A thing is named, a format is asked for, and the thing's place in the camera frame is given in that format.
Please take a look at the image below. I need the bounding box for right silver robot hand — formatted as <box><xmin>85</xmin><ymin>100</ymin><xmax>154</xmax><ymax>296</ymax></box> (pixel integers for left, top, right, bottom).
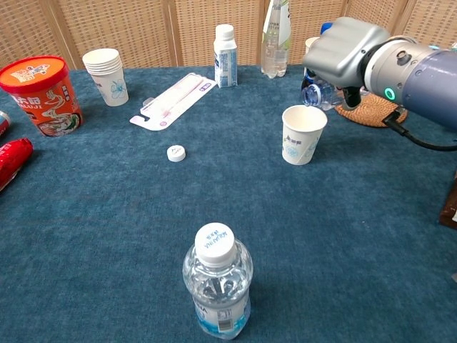
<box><xmin>302</xmin><ymin>16</ymin><xmax>392</xmax><ymax>110</ymax></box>

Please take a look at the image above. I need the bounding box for small clear plastic bottle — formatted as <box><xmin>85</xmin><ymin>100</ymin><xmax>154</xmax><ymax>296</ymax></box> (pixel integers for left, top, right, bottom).
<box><xmin>301</xmin><ymin>80</ymin><xmax>343</xmax><ymax>111</ymax></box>

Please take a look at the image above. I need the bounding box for tall clear black-capped bottle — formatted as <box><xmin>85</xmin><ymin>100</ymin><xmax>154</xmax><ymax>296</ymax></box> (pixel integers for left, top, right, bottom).
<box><xmin>260</xmin><ymin>0</ymin><xmax>292</xmax><ymax>79</ymax></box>

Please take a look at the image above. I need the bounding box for single white paper cup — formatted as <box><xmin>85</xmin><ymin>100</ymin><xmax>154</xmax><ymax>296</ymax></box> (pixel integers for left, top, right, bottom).
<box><xmin>281</xmin><ymin>104</ymin><xmax>328</xmax><ymax>166</ymax></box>

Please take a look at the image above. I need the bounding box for white milk drink bottle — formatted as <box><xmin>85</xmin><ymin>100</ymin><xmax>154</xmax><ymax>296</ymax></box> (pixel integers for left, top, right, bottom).
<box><xmin>213</xmin><ymin>24</ymin><xmax>238</xmax><ymax>89</ymax></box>

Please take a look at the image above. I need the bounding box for white bottle cap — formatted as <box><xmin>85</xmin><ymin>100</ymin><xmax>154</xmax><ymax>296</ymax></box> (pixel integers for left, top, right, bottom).
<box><xmin>166</xmin><ymin>144</ymin><xmax>187</xmax><ymax>163</ymax></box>

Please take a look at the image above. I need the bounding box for clear plastic water bottle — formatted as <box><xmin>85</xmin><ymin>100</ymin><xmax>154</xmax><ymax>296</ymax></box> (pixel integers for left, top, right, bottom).
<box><xmin>182</xmin><ymin>222</ymin><xmax>254</xmax><ymax>340</ymax></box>

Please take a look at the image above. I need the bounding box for red round snack tub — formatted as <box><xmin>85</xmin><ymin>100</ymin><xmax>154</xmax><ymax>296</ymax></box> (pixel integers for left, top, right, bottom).
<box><xmin>0</xmin><ymin>55</ymin><xmax>84</xmax><ymax>138</ymax></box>

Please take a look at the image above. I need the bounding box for round woven rattan coaster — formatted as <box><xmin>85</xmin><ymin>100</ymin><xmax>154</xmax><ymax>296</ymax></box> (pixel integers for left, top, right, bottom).
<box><xmin>334</xmin><ymin>92</ymin><xmax>408</xmax><ymax>128</ymax></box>

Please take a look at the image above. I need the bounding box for toothbrush in white package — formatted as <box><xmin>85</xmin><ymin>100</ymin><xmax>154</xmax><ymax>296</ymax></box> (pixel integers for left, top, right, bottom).
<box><xmin>129</xmin><ymin>72</ymin><xmax>218</xmax><ymax>132</ymax></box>

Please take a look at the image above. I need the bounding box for bamboo folding screen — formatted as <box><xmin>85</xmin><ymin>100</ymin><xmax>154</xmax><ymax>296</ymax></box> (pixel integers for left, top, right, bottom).
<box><xmin>0</xmin><ymin>0</ymin><xmax>457</xmax><ymax>71</ymax></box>

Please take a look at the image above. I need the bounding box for brown snack wrapper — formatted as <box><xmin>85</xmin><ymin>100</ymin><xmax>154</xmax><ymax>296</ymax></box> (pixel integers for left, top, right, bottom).
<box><xmin>438</xmin><ymin>171</ymin><xmax>457</xmax><ymax>229</ymax></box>

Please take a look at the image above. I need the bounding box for stack of paper cups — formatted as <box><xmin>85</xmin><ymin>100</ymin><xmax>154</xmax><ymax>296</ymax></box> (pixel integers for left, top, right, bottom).
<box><xmin>81</xmin><ymin>48</ymin><xmax>129</xmax><ymax>107</ymax></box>

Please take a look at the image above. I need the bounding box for blue tablecloth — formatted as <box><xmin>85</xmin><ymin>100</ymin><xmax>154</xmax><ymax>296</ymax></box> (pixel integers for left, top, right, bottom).
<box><xmin>0</xmin><ymin>64</ymin><xmax>457</xmax><ymax>343</ymax></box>

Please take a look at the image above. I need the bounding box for red biscuit pack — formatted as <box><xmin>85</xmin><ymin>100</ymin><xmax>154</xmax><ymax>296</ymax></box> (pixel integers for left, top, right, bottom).
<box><xmin>0</xmin><ymin>137</ymin><xmax>34</xmax><ymax>192</ymax></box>

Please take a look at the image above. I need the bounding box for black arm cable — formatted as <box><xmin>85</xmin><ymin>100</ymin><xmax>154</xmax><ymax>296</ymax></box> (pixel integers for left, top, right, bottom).
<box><xmin>382</xmin><ymin>110</ymin><xmax>457</xmax><ymax>151</ymax></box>

